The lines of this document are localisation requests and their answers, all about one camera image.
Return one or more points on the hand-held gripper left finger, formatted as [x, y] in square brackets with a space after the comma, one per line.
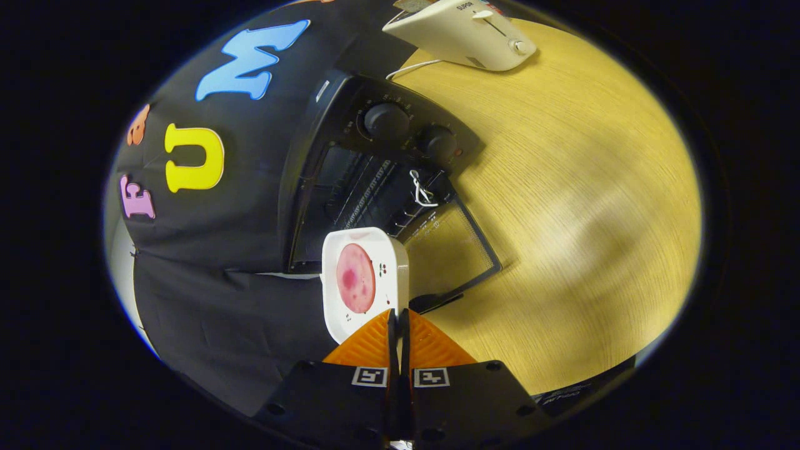
[337, 406]

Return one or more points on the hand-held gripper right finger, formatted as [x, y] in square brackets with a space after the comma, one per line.
[469, 406]

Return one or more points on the pink ham slice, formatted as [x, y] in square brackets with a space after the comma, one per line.
[356, 278]

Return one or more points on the white square plate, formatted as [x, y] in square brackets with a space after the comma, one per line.
[394, 262]

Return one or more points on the black toaster oven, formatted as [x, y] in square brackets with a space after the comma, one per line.
[387, 119]

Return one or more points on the white pop-up toaster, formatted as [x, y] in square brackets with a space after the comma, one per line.
[456, 34]

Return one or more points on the black backdrop cloth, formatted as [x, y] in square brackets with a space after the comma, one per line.
[250, 237]

